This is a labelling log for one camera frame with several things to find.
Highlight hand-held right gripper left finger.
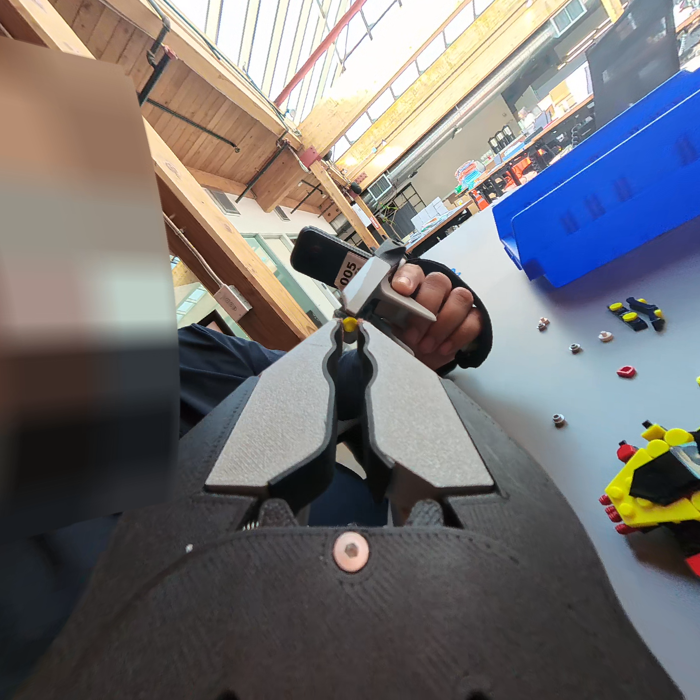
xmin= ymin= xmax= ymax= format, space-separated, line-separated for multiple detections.
xmin=204 ymin=320 xmax=344 ymax=512

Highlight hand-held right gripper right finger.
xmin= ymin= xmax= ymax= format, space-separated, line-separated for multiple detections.
xmin=357 ymin=322 xmax=496 ymax=527

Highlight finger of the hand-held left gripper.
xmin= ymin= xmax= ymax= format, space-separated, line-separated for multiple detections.
xmin=341 ymin=254 xmax=392 ymax=315

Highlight yellow and black lego model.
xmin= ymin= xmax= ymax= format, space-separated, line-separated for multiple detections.
xmin=599 ymin=420 xmax=700 ymax=579

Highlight black and yellow lego assembly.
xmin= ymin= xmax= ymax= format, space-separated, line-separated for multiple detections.
xmin=607 ymin=296 xmax=666 ymax=333

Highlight person's left hand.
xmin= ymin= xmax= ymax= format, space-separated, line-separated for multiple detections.
xmin=390 ymin=264 xmax=486 ymax=374

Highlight person's dark blue top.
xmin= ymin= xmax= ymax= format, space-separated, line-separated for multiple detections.
xmin=178 ymin=323 xmax=288 ymax=438

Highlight grey electrical box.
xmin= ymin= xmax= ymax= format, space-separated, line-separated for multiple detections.
xmin=212 ymin=284 xmax=253 ymax=319

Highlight blue plastic bin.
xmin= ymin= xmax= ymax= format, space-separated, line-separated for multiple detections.
xmin=492 ymin=68 xmax=700 ymax=272
xmin=511 ymin=117 xmax=700 ymax=289

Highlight black computer monitor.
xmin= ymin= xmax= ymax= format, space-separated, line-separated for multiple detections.
xmin=585 ymin=0 xmax=682 ymax=130

